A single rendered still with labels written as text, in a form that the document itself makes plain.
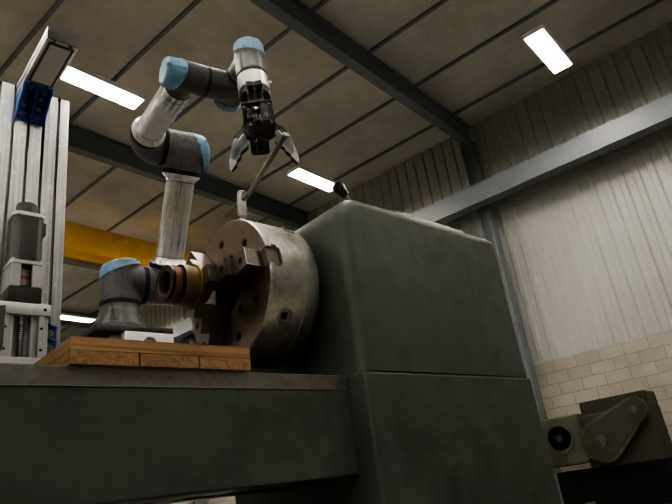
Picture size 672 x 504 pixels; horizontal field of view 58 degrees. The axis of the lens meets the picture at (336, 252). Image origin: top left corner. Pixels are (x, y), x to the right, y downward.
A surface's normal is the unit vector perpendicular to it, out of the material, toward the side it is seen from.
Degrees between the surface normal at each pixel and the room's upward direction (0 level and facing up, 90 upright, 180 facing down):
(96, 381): 90
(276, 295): 112
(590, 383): 90
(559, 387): 90
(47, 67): 180
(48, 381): 90
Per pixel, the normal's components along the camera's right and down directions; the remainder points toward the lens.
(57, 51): 0.14, 0.91
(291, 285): 0.67, -0.15
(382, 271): 0.66, -0.37
